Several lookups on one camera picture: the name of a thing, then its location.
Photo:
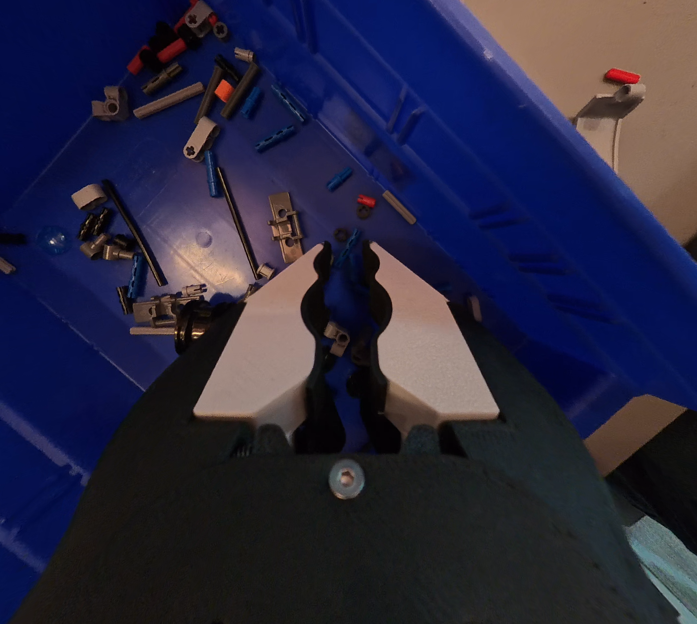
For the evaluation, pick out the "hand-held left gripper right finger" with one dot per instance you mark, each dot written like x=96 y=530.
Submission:
x=435 y=362

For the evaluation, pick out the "pale grey toy panel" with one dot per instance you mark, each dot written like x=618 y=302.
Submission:
x=599 y=123

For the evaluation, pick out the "red toy part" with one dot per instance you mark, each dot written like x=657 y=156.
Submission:
x=622 y=75

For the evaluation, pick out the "blue plastic bin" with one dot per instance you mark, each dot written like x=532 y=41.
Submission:
x=490 y=199

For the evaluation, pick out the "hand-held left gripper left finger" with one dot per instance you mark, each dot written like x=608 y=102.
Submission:
x=256 y=362

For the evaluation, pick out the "pile of toy parts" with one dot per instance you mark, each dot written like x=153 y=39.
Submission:
x=169 y=100

